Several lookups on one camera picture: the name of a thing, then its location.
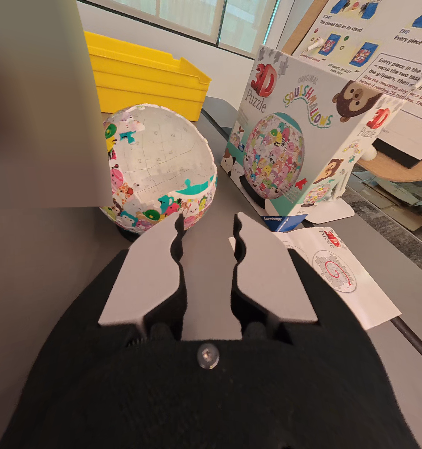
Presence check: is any yellow plastic bin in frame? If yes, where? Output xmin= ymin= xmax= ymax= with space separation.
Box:
xmin=83 ymin=31 xmax=212 ymax=122

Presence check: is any instruction poster board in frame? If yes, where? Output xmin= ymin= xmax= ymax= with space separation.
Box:
xmin=281 ymin=0 xmax=422 ymax=118

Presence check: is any colourful partly built puzzle ball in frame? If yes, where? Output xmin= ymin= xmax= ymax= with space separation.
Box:
xmin=100 ymin=103 xmax=218 ymax=235

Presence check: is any black and white box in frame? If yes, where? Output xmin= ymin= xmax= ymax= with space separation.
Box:
xmin=372 ymin=116 xmax=422 ymax=170

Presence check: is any white instruction leaflet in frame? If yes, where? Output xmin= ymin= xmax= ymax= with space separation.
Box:
xmin=229 ymin=227 xmax=402 ymax=330

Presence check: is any round wooden table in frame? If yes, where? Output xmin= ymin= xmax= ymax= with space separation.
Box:
xmin=356 ymin=138 xmax=422 ymax=184

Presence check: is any white metal sign stand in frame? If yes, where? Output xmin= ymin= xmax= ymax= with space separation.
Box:
xmin=304 ymin=168 xmax=355 ymax=224

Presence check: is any flattened cardboard sheet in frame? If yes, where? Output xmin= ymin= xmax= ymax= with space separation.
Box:
xmin=349 ymin=170 xmax=422 ymax=232

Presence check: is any window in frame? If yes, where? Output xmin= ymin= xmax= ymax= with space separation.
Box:
xmin=76 ymin=0 xmax=280 ymax=54

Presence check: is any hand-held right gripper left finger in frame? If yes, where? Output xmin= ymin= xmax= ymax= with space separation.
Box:
xmin=98 ymin=212 xmax=188 ymax=341

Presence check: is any puzzle box with ball picture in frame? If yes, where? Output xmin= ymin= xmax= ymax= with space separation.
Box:
xmin=220 ymin=44 xmax=407 ymax=233

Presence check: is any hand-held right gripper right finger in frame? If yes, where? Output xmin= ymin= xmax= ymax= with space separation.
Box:
xmin=228 ymin=212 xmax=318 ymax=341

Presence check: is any black round ball stand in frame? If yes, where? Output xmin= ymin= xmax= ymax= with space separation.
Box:
xmin=116 ymin=223 xmax=152 ymax=243

